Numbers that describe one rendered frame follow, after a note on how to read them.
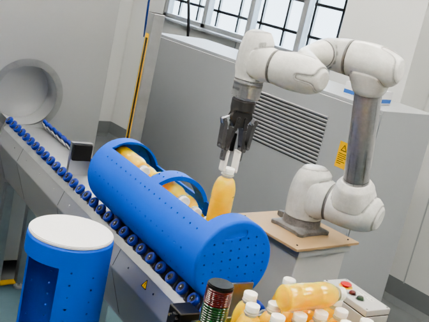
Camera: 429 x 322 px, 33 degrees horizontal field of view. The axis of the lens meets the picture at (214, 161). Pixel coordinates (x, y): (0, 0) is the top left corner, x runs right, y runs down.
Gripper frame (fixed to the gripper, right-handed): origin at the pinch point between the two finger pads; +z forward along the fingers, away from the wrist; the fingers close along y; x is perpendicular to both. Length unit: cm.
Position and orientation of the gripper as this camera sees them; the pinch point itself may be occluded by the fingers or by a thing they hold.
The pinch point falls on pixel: (230, 161)
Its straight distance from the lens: 225.8
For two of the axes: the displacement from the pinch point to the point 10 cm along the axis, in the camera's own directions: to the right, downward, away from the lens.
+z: -2.2, 9.5, 2.4
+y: -8.3, -0.5, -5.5
